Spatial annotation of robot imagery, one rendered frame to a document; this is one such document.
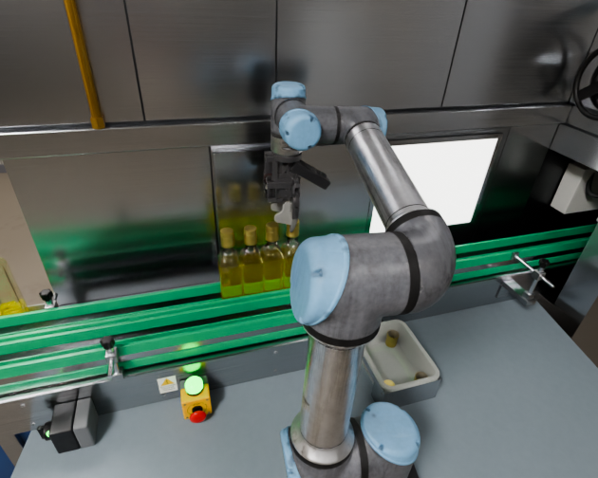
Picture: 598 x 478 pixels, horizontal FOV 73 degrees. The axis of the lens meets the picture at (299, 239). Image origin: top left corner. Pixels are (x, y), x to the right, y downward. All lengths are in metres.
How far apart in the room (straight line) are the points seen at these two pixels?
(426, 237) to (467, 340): 0.90
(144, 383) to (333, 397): 0.60
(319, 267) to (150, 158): 0.70
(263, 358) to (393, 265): 0.68
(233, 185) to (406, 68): 0.56
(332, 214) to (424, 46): 0.52
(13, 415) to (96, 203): 0.53
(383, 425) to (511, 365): 0.67
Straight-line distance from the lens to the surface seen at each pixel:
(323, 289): 0.49
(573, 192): 1.77
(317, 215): 1.22
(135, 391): 1.15
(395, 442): 0.84
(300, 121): 0.78
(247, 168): 1.09
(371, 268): 0.50
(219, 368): 1.13
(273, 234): 1.04
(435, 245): 0.56
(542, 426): 1.32
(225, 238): 1.02
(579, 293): 1.66
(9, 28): 1.06
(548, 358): 1.51
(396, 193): 0.66
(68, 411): 1.15
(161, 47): 1.02
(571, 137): 1.61
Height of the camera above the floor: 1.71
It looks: 34 degrees down
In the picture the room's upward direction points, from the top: 3 degrees clockwise
